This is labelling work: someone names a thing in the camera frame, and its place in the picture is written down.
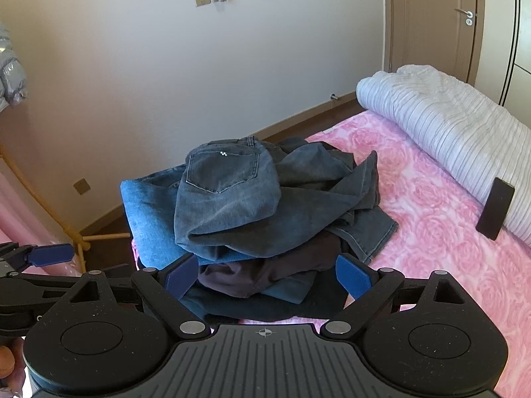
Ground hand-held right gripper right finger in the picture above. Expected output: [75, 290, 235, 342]
[319, 253, 474, 338]

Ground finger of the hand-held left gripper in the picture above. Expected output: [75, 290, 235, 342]
[0, 242, 76, 276]

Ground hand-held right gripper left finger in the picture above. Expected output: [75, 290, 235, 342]
[58, 253, 212, 338]

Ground person's left hand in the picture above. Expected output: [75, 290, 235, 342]
[0, 336, 29, 397]

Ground pink cloth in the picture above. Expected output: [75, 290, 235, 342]
[0, 162, 79, 251]

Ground wooden rack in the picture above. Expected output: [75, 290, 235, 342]
[0, 145, 131, 274]

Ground blue jeans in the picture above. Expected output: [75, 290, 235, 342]
[120, 165, 318, 320]

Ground dark brown garment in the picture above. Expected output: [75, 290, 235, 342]
[197, 232, 346, 300]

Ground pink floral bed sheet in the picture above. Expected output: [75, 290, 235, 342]
[130, 110, 531, 398]

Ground dark grey jeans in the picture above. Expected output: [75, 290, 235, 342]
[189, 137, 400, 266]

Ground black phone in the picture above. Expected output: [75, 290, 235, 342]
[476, 177, 516, 240]

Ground white striped quilt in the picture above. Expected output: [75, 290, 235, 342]
[356, 65, 531, 245]

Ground silver puffer jacket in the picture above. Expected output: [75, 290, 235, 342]
[0, 21, 30, 112]

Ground white wardrobe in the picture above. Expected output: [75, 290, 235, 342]
[500, 0, 531, 129]

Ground brown door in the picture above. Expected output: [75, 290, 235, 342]
[384, 0, 487, 89]

